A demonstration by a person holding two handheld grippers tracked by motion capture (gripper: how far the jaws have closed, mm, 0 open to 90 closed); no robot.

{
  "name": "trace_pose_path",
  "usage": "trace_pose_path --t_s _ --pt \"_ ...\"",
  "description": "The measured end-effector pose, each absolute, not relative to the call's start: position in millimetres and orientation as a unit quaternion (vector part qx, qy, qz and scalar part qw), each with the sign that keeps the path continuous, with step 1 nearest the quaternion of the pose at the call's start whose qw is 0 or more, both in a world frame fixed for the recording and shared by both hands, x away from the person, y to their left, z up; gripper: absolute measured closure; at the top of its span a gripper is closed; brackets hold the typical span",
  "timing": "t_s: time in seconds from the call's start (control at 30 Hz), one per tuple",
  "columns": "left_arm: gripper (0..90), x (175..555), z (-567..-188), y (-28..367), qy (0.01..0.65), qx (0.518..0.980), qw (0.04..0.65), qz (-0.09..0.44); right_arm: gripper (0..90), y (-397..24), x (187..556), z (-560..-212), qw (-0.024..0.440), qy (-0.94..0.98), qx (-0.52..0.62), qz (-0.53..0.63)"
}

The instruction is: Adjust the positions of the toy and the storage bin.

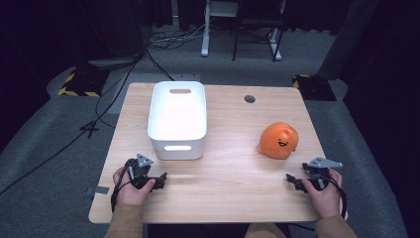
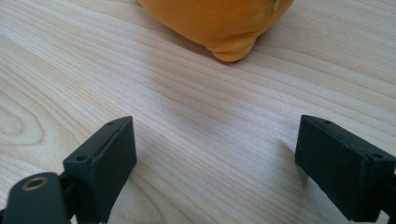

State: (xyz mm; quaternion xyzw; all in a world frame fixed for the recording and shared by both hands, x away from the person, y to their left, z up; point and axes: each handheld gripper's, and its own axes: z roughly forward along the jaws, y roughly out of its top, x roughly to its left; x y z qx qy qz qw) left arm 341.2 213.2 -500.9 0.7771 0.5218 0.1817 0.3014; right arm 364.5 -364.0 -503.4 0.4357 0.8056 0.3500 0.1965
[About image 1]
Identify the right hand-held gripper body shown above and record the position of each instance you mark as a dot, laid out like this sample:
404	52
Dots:
319	168

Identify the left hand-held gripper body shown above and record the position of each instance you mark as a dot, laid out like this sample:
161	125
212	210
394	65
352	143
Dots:
140	167

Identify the orange plush toy with face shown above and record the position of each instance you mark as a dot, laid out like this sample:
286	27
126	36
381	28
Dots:
275	139

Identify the white plastic storage bin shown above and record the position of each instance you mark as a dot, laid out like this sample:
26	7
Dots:
177	114

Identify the person's left hand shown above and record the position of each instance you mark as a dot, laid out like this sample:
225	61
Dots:
130	193

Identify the person's right hand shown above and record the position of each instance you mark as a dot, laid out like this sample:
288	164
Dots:
325	201

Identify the grey tape strip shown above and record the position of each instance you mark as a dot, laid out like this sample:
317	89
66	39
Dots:
99	190

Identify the person's lap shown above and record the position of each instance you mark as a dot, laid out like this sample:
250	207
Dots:
264	231

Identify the yellow black striped base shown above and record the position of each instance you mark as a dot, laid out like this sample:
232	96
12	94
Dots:
313	87
84	84

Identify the white desk leg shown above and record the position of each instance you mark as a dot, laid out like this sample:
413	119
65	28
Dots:
275	46
206	33

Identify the black metal chair frame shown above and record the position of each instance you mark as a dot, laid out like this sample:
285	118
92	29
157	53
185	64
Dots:
236	36

